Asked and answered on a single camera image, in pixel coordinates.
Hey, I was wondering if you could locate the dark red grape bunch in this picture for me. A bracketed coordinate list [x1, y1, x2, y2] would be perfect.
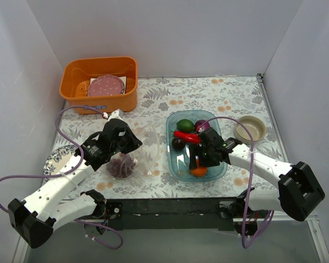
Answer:
[106, 154, 137, 179]

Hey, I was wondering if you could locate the floral tablecloth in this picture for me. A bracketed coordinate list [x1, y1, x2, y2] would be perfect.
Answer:
[41, 76, 297, 200]

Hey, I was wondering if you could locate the dark purple plum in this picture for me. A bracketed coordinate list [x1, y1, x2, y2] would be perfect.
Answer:
[171, 137, 186, 151]

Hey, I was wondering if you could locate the blue patterned plate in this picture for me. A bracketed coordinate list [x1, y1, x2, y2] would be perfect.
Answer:
[43, 145, 77, 182]

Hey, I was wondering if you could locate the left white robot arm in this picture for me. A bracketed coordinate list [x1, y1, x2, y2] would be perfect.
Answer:
[8, 118, 142, 249]

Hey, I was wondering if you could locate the purple red onion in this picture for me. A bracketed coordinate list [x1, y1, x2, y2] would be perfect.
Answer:
[195, 119, 210, 133]

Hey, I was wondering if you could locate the red chili pepper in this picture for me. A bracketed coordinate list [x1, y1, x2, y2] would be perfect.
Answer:
[173, 130, 200, 144]

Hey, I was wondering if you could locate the aluminium frame rail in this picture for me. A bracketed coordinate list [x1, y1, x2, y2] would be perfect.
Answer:
[13, 216, 329, 262]

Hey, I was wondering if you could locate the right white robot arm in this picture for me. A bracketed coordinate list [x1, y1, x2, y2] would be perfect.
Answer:
[189, 128, 325, 221]

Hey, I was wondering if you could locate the pink dotted plate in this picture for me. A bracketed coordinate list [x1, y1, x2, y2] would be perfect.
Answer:
[87, 75, 126, 97]

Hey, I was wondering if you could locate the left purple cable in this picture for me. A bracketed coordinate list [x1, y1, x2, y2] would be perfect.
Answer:
[0, 106, 124, 250]

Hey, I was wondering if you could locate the orange plastic basket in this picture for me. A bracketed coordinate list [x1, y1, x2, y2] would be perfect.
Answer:
[59, 56, 138, 115]

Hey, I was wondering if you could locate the clear zip top bag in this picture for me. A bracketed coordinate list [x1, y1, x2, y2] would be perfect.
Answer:
[105, 123, 160, 180]

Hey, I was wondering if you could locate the green lime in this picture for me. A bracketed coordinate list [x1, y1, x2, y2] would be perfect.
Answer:
[176, 119, 195, 133]

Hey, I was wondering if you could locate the beige ceramic bowl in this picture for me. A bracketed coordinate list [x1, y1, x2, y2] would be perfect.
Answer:
[234, 116, 266, 145]

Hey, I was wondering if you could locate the orange fruit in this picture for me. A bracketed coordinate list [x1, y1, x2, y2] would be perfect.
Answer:
[190, 167, 208, 178]

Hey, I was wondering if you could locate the clear blue plastic tray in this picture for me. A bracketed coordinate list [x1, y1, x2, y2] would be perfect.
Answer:
[166, 110, 228, 183]

